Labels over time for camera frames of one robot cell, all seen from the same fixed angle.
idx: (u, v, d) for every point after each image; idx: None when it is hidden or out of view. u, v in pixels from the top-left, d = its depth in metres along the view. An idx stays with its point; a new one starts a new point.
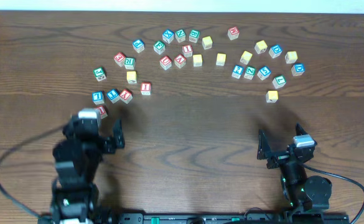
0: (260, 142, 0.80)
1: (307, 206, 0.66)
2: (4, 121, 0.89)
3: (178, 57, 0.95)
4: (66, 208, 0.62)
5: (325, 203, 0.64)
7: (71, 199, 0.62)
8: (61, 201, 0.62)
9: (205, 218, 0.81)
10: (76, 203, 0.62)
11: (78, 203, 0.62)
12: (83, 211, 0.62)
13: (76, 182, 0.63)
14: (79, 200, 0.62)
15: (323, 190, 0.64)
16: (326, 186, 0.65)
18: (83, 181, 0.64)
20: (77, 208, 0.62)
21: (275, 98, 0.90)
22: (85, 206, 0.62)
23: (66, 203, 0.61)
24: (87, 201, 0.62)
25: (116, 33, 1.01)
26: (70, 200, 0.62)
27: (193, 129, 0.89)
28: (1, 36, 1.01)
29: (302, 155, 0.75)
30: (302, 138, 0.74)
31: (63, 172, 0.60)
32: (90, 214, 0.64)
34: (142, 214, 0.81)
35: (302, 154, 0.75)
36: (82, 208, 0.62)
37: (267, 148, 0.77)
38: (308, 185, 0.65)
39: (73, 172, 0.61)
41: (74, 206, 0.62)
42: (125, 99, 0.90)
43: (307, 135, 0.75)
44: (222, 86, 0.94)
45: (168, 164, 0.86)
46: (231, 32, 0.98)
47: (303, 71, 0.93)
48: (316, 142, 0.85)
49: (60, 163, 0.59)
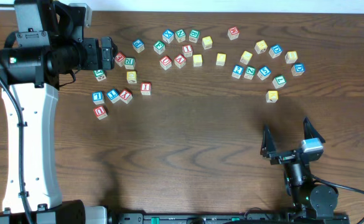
0: (265, 140, 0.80)
1: (311, 214, 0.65)
2: (4, 121, 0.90)
3: (178, 57, 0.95)
4: (14, 66, 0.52)
5: (329, 214, 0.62)
7: (21, 56, 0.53)
8: (9, 57, 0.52)
9: (205, 218, 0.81)
10: (27, 58, 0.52)
11: (30, 59, 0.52)
12: (36, 68, 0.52)
13: (38, 40, 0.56)
14: (32, 55, 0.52)
15: (329, 201, 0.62)
16: (332, 197, 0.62)
18: (45, 40, 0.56)
20: (28, 66, 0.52)
21: (275, 98, 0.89)
22: (40, 62, 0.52)
23: (14, 60, 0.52)
24: (43, 58, 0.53)
25: (116, 33, 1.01)
26: (18, 55, 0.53)
27: (193, 129, 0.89)
28: (1, 36, 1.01)
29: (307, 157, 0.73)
30: (311, 143, 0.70)
31: (23, 18, 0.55)
32: (49, 74, 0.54)
34: (142, 214, 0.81)
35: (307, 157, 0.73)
36: (35, 64, 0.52)
37: (272, 147, 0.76)
38: (313, 194, 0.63)
39: (36, 20, 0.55)
41: (26, 62, 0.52)
42: (125, 99, 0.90)
43: (316, 139, 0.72)
44: (222, 86, 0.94)
45: (168, 164, 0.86)
46: (231, 32, 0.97)
47: (303, 71, 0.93)
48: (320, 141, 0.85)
49: (20, 4, 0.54)
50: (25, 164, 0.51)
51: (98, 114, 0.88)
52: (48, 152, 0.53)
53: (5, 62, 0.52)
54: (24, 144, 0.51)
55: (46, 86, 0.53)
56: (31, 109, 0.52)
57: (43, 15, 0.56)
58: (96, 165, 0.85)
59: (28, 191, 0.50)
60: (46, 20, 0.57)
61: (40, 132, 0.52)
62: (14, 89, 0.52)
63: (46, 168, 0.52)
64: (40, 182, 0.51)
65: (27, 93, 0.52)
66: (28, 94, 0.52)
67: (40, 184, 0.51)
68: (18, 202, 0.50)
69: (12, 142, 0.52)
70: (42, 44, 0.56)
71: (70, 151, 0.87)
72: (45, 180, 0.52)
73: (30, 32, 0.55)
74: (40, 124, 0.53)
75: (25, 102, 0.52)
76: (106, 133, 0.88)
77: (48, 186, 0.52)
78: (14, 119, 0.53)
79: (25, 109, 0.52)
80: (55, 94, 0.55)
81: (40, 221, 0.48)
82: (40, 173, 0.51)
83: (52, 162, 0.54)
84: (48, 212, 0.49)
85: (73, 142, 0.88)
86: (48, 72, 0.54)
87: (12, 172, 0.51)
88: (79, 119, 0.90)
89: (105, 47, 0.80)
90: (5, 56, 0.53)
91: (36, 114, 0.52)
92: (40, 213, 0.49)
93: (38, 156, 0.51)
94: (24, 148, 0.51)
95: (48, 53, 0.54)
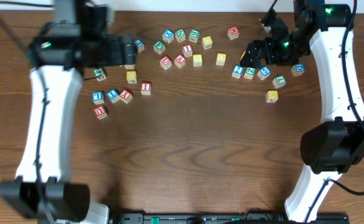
0: (251, 56, 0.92)
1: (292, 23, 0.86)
2: (5, 122, 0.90)
3: (177, 57, 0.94)
4: (45, 51, 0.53)
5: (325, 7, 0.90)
7: (53, 43, 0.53)
8: (41, 42, 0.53)
9: (205, 218, 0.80)
10: (58, 46, 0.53)
11: (61, 47, 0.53)
12: (65, 55, 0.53)
13: (69, 30, 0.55)
14: (63, 44, 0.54)
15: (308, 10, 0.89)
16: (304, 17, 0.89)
18: (78, 33, 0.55)
20: (59, 53, 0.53)
21: (275, 98, 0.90)
22: (70, 51, 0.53)
23: (46, 45, 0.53)
24: (73, 48, 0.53)
25: (116, 32, 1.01)
26: (51, 42, 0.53)
27: (193, 130, 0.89)
28: (2, 36, 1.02)
29: (278, 20, 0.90)
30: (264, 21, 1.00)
31: (59, 10, 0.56)
32: (77, 64, 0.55)
34: (142, 214, 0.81)
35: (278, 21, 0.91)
36: (65, 53, 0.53)
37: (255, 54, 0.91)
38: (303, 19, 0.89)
39: (70, 12, 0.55)
41: (58, 50, 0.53)
42: (125, 99, 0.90)
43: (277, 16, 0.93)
44: (222, 86, 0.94)
45: (168, 164, 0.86)
46: (231, 32, 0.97)
47: (303, 70, 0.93)
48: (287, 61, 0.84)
49: None
50: (43, 140, 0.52)
51: (97, 114, 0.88)
52: (65, 134, 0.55)
53: (37, 46, 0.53)
54: (46, 120, 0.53)
55: (74, 71, 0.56)
56: (56, 89, 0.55)
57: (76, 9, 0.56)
58: (96, 165, 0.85)
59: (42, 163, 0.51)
60: (80, 14, 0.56)
61: (61, 111, 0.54)
62: (42, 72, 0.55)
63: (62, 147, 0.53)
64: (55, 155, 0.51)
65: (55, 75, 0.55)
66: (55, 76, 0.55)
67: (54, 158, 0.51)
68: (32, 172, 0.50)
69: (34, 118, 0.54)
70: (73, 33, 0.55)
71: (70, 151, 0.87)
72: (61, 157, 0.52)
73: (63, 23, 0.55)
74: (62, 104, 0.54)
75: (51, 83, 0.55)
76: (106, 133, 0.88)
77: (61, 163, 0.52)
78: (40, 97, 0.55)
79: (51, 89, 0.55)
80: (78, 81, 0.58)
81: (50, 189, 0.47)
82: (57, 150, 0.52)
83: (67, 144, 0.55)
84: (59, 183, 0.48)
85: (73, 142, 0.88)
86: (75, 61, 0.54)
87: (29, 145, 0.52)
88: (79, 119, 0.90)
89: (127, 42, 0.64)
90: (38, 42, 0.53)
91: (60, 94, 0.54)
92: (51, 182, 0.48)
93: (57, 135, 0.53)
94: (45, 125, 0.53)
95: (77, 43, 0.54)
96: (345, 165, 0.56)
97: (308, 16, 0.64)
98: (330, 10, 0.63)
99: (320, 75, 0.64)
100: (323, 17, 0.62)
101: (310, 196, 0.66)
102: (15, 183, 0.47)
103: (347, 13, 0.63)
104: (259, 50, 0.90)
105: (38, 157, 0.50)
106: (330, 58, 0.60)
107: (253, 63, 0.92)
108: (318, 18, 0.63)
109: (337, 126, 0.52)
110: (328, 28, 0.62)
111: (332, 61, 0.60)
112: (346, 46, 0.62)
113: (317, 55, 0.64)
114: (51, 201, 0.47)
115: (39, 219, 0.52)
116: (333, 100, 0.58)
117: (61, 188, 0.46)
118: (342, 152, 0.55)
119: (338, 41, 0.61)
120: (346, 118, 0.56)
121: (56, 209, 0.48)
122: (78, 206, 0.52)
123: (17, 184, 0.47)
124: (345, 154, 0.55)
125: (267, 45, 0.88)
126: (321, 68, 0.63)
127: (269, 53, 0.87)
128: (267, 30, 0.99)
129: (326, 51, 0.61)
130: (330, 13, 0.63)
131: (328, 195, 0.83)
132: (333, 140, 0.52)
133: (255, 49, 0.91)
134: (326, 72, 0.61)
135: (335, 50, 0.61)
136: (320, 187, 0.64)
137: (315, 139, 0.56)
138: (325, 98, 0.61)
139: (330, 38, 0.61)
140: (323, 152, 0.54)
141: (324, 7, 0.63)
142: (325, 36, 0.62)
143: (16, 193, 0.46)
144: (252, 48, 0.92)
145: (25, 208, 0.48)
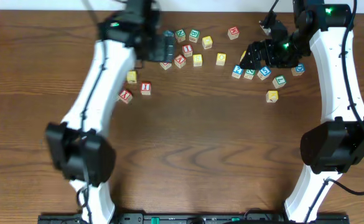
0: (251, 58, 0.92)
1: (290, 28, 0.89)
2: (5, 122, 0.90)
3: (177, 57, 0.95)
4: (112, 30, 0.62)
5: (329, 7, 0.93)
7: (119, 25, 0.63)
8: (111, 23, 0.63)
9: (205, 218, 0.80)
10: (123, 29, 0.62)
11: (126, 30, 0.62)
12: (129, 36, 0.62)
13: (134, 20, 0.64)
14: (129, 27, 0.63)
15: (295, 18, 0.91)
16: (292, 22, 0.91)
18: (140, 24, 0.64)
20: (122, 35, 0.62)
21: (275, 98, 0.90)
22: (131, 36, 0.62)
23: (115, 24, 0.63)
24: (135, 33, 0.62)
25: None
26: (119, 23, 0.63)
27: (193, 130, 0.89)
28: (1, 36, 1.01)
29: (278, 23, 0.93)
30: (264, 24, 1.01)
31: (129, 5, 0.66)
32: (134, 49, 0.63)
34: (142, 214, 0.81)
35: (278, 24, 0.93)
36: (127, 36, 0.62)
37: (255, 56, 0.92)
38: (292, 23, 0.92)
39: (138, 7, 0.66)
41: (121, 32, 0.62)
42: (125, 100, 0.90)
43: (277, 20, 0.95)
44: (222, 86, 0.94)
45: (168, 164, 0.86)
46: (231, 32, 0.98)
47: (303, 70, 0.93)
48: (288, 64, 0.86)
49: None
50: (95, 96, 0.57)
51: None
52: (112, 99, 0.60)
53: (107, 24, 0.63)
54: (101, 81, 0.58)
55: (130, 51, 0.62)
56: (114, 60, 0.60)
57: (144, 6, 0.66)
58: None
59: (88, 116, 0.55)
60: (144, 10, 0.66)
61: (114, 79, 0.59)
62: (107, 45, 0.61)
63: (107, 109, 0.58)
64: (100, 112, 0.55)
65: (116, 49, 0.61)
66: (116, 50, 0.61)
67: (99, 114, 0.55)
68: (77, 121, 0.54)
69: (89, 78, 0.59)
70: (137, 21, 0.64)
71: None
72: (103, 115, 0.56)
73: (129, 14, 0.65)
74: (116, 74, 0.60)
75: (112, 55, 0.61)
76: None
77: (102, 121, 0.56)
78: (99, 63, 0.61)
79: (109, 60, 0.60)
80: (132, 61, 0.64)
81: (88, 139, 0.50)
82: (102, 107, 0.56)
83: (110, 109, 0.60)
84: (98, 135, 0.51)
85: None
86: (134, 45, 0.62)
87: (80, 98, 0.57)
88: None
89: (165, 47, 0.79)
90: (109, 22, 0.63)
91: (117, 65, 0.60)
92: (91, 132, 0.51)
93: (106, 96, 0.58)
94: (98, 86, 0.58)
95: (139, 31, 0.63)
96: (345, 164, 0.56)
97: (308, 16, 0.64)
98: (330, 9, 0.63)
99: (320, 75, 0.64)
100: (323, 17, 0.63)
101: (309, 196, 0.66)
102: (59, 129, 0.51)
103: (347, 13, 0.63)
104: (259, 51, 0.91)
105: (85, 109, 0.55)
106: (331, 58, 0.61)
107: (253, 65, 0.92)
108: (317, 18, 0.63)
109: (336, 125, 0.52)
110: (328, 28, 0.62)
111: (333, 61, 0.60)
112: (346, 46, 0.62)
113: (317, 55, 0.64)
114: (88, 152, 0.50)
115: (66, 172, 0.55)
116: (333, 100, 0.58)
117: (99, 140, 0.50)
118: (341, 151, 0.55)
119: (338, 41, 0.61)
120: (346, 118, 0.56)
121: (87, 162, 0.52)
122: (104, 168, 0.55)
123: (61, 129, 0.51)
124: (345, 154, 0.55)
125: (267, 46, 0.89)
126: (321, 68, 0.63)
127: (268, 55, 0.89)
128: (267, 33, 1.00)
129: (327, 50, 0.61)
130: (330, 12, 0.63)
131: (328, 195, 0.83)
132: (333, 139, 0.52)
133: (255, 51, 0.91)
134: (326, 71, 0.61)
135: (335, 50, 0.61)
136: (320, 187, 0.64)
137: (315, 138, 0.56)
138: (325, 98, 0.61)
139: (330, 38, 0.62)
140: (324, 151, 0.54)
141: (324, 7, 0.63)
142: (325, 36, 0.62)
143: (59, 137, 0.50)
144: (252, 50, 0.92)
145: (60, 152, 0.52)
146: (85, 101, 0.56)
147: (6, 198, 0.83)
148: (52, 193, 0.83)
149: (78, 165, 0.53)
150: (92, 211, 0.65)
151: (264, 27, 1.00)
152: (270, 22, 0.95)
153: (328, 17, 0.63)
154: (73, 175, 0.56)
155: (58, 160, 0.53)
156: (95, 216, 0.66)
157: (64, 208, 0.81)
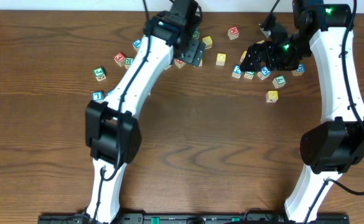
0: (251, 60, 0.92)
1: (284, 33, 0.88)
2: (5, 122, 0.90)
3: None
4: (158, 27, 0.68)
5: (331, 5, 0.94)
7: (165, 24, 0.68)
8: (158, 21, 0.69)
9: (205, 218, 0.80)
10: (167, 28, 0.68)
11: (169, 30, 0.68)
12: (171, 36, 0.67)
13: (178, 22, 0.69)
14: (172, 27, 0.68)
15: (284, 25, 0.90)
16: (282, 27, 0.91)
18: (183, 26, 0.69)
20: (166, 33, 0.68)
21: (275, 98, 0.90)
22: (173, 36, 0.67)
23: (162, 23, 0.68)
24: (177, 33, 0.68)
25: (116, 32, 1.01)
26: (164, 22, 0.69)
27: (193, 130, 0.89)
28: (1, 36, 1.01)
29: (278, 25, 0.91)
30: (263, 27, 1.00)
31: (177, 7, 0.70)
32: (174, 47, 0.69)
34: (142, 214, 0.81)
35: (278, 26, 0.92)
36: (170, 35, 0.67)
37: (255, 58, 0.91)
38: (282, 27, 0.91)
39: (183, 10, 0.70)
41: (165, 31, 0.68)
42: None
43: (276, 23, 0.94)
44: (222, 86, 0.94)
45: (168, 164, 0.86)
46: (231, 32, 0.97)
47: (303, 70, 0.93)
48: (289, 66, 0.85)
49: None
50: (135, 83, 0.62)
51: None
52: (147, 89, 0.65)
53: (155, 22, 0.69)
54: (141, 71, 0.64)
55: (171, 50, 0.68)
56: (155, 54, 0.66)
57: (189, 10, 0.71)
58: None
59: (126, 99, 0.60)
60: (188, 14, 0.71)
61: (153, 71, 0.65)
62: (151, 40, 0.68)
63: (142, 96, 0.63)
64: (137, 98, 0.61)
65: (158, 45, 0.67)
66: (159, 46, 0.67)
67: (135, 99, 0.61)
68: (116, 102, 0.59)
69: (132, 66, 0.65)
70: (180, 23, 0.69)
71: (70, 151, 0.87)
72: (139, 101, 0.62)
73: (175, 16, 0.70)
74: (155, 66, 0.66)
75: (154, 49, 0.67)
76: None
77: (137, 106, 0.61)
78: (142, 55, 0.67)
79: (152, 53, 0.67)
80: (170, 58, 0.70)
81: (125, 119, 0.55)
82: (139, 93, 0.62)
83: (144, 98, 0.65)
84: (133, 118, 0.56)
85: (73, 142, 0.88)
86: (175, 44, 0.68)
87: (122, 83, 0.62)
88: (79, 119, 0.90)
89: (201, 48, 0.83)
90: (156, 20, 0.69)
91: (157, 59, 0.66)
92: (127, 115, 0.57)
93: (144, 84, 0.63)
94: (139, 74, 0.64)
95: (180, 33, 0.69)
96: (345, 164, 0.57)
97: (308, 16, 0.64)
98: (330, 9, 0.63)
99: (320, 76, 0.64)
100: (323, 17, 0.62)
101: (309, 196, 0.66)
102: (99, 107, 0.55)
103: (348, 13, 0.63)
104: (259, 53, 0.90)
105: (125, 93, 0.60)
106: (331, 58, 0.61)
107: (253, 66, 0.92)
108: (317, 18, 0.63)
109: (336, 125, 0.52)
110: (328, 28, 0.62)
111: (333, 61, 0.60)
112: (346, 46, 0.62)
113: (317, 56, 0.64)
114: (122, 132, 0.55)
115: (96, 149, 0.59)
116: (333, 100, 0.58)
117: (134, 122, 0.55)
118: (341, 151, 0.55)
119: (338, 41, 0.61)
120: (346, 118, 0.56)
121: (117, 142, 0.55)
122: (132, 150, 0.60)
123: (101, 107, 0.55)
124: (345, 154, 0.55)
125: (267, 48, 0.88)
126: (321, 68, 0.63)
127: (269, 56, 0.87)
128: (267, 35, 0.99)
129: (327, 51, 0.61)
130: (330, 12, 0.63)
131: (328, 195, 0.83)
132: (333, 139, 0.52)
133: (254, 53, 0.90)
134: (326, 72, 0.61)
135: (335, 50, 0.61)
136: (320, 187, 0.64)
137: (315, 139, 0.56)
138: (325, 98, 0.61)
139: (330, 38, 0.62)
140: (325, 152, 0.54)
141: (324, 7, 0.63)
142: (325, 36, 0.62)
143: (99, 114, 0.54)
144: (251, 51, 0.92)
145: (96, 130, 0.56)
146: (126, 86, 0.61)
147: (6, 198, 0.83)
148: (52, 193, 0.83)
149: (107, 144, 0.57)
150: (101, 201, 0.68)
151: (264, 30, 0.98)
152: (270, 24, 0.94)
153: (328, 17, 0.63)
154: (101, 153, 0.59)
155: (91, 135, 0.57)
156: (101, 209, 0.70)
157: (64, 208, 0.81)
